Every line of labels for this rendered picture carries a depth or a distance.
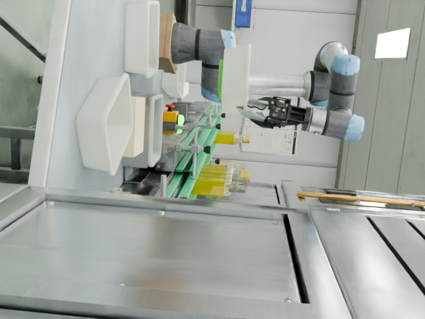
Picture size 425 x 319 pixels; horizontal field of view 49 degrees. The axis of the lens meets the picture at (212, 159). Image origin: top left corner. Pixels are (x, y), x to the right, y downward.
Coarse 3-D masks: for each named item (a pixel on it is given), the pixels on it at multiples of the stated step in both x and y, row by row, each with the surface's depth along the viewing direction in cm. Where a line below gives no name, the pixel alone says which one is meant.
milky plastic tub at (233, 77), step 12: (228, 48) 133; (240, 48) 133; (228, 60) 132; (240, 60) 132; (228, 72) 132; (240, 72) 131; (228, 84) 131; (240, 84) 131; (228, 96) 132; (240, 96) 131; (228, 108) 143
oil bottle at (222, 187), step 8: (200, 184) 172; (208, 184) 172; (216, 184) 171; (224, 184) 171; (232, 184) 174; (192, 192) 173; (200, 192) 172; (208, 192) 172; (216, 192) 172; (224, 192) 172
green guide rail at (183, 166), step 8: (216, 120) 313; (216, 128) 276; (208, 136) 247; (208, 144) 223; (200, 152) 204; (184, 160) 186; (192, 160) 188; (200, 160) 188; (176, 168) 171; (184, 168) 174
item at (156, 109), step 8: (160, 96) 153; (152, 104) 143; (160, 104) 159; (152, 112) 143; (160, 112) 159; (152, 120) 144; (160, 120) 160; (152, 128) 145; (160, 128) 161; (152, 136) 145; (160, 136) 161; (152, 144) 162; (160, 144) 162; (152, 152) 162; (160, 152) 162; (152, 160) 154
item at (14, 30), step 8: (0, 16) 173; (8, 16) 178; (0, 24) 179; (8, 24) 179; (16, 24) 185; (16, 32) 186; (24, 32) 192; (24, 40) 194; (32, 40) 199; (32, 48) 203; (40, 48) 208; (40, 56) 212; (40, 80) 253
